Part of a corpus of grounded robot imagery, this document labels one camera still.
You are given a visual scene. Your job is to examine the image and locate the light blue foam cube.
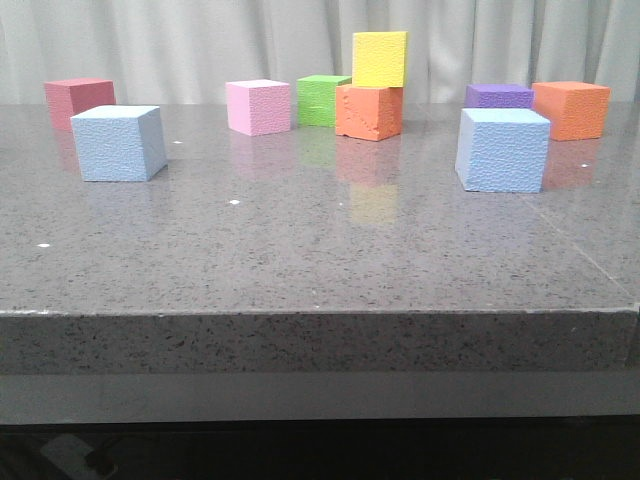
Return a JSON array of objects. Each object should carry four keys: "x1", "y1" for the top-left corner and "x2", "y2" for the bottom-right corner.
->
[
  {"x1": 455, "y1": 108, "x2": 551, "y2": 193},
  {"x1": 71, "y1": 105, "x2": 167, "y2": 182}
]

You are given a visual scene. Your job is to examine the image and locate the orange foam cube under yellow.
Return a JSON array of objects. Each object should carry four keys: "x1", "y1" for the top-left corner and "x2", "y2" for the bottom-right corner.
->
[{"x1": 335, "y1": 84, "x2": 404, "y2": 141}]

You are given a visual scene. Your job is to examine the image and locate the green foam cube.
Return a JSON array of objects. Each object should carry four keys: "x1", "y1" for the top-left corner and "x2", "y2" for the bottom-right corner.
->
[{"x1": 297, "y1": 75, "x2": 352, "y2": 127}]

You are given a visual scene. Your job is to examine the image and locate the pink foam cube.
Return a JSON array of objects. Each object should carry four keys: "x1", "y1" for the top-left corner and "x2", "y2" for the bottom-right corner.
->
[{"x1": 225, "y1": 79, "x2": 291, "y2": 136}]

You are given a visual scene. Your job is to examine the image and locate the purple foam cube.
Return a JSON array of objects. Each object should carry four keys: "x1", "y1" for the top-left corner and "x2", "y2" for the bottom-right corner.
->
[{"x1": 464, "y1": 84, "x2": 534, "y2": 109}]

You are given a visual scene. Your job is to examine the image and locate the pale grey curtain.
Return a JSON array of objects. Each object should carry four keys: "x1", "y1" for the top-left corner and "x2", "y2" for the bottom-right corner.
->
[{"x1": 1, "y1": 1, "x2": 639, "y2": 104}]

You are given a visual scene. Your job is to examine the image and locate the red foam cube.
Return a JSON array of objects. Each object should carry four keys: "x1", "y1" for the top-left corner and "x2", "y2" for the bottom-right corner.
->
[{"x1": 44, "y1": 78, "x2": 116, "y2": 131}]

